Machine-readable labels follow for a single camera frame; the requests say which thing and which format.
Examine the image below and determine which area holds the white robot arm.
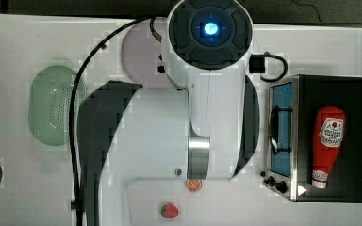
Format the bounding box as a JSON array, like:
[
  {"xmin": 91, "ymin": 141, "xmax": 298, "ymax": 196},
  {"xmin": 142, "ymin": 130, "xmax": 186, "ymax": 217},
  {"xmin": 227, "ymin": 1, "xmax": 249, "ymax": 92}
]
[{"xmin": 77, "ymin": 0, "xmax": 260, "ymax": 226}]

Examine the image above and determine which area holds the pale purple plate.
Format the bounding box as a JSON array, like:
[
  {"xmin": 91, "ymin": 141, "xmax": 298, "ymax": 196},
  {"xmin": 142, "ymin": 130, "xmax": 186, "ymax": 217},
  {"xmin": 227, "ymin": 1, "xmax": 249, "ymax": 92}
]
[{"xmin": 121, "ymin": 20, "xmax": 171, "ymax": 89}]

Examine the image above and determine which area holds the orange slice toy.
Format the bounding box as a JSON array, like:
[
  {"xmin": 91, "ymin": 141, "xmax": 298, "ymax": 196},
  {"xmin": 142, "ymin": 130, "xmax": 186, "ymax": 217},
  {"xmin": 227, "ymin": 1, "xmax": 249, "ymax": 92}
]
[{"xmin": 186, "ymin": 179, "xmax": 203, "ymax": 192}]

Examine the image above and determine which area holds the red strawberry toy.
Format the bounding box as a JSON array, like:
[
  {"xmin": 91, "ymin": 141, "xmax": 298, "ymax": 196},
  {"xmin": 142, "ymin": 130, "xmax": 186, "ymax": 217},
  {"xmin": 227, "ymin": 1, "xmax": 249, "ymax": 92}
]
[{"xmin": 160, "ymin": 203, "xmax": 179, "ymax": 218}]

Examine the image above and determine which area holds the black toaster oven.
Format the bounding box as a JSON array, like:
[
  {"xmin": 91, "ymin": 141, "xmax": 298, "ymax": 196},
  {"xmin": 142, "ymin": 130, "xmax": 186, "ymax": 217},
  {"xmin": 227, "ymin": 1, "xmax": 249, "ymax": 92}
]
[{"xmin": 261, "ymin": 75, "xmax": 362, "ymax": 203}]

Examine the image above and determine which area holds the green perforated colander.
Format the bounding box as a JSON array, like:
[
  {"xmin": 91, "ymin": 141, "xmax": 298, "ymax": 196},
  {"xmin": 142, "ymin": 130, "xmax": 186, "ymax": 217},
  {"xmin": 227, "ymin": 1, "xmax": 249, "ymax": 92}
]
[{"xmin": 28, "ymin": 65, "xmax": 77, "ymax": 146}]

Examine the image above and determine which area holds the red ketchup bottle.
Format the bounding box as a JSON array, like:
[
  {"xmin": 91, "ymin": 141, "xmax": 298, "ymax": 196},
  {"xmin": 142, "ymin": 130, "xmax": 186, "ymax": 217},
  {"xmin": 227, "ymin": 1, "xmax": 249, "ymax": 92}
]
[{"xmin": 312, "ymin": 106, "xmax": 345, "ymax": 189}]

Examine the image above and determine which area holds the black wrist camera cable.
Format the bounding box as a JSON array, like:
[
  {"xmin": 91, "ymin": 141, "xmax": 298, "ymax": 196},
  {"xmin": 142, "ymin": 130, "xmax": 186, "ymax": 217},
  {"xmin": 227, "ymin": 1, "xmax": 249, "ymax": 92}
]
[{"xmin": 249, "ymin": 52, "xmax": 288, "ymax": 83}]

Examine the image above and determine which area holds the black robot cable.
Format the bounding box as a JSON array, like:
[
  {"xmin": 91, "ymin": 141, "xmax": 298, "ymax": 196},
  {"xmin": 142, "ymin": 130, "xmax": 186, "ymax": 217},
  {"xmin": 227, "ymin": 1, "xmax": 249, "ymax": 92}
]
[{"xmin": 68, "ymin": 16, "xmax": 158, "ymax": 226}]

